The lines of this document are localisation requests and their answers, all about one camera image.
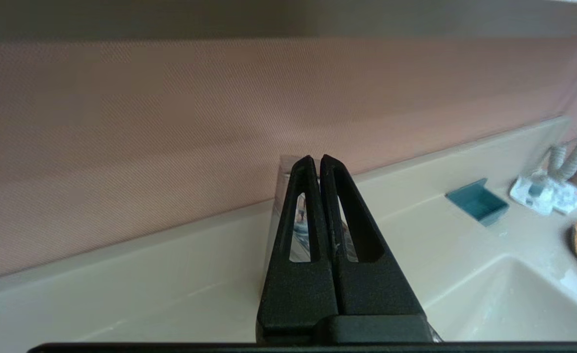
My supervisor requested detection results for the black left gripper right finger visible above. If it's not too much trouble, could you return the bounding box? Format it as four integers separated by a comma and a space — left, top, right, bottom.
320, 154, 424, 317

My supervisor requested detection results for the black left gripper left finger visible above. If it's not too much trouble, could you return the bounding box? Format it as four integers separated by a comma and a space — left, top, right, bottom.
257, 155, 339, 343

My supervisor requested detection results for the chrome sink faucet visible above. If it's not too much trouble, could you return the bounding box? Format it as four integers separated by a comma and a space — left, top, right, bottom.
264, 154, 358, 295

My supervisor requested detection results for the beige sink basin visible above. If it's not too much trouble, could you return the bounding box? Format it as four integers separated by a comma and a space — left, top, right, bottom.
423, 252, 577, 343

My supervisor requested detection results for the blue soap dish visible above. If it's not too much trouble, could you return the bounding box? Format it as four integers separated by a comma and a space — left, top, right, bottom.
446, 178, 510, 227

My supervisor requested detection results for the white card with grey print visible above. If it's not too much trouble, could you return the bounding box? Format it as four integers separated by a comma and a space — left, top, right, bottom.
509, 174, 556, 216

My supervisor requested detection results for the white paper leaflet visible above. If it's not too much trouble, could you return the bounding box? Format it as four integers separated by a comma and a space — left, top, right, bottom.
549, 181, 577, 215

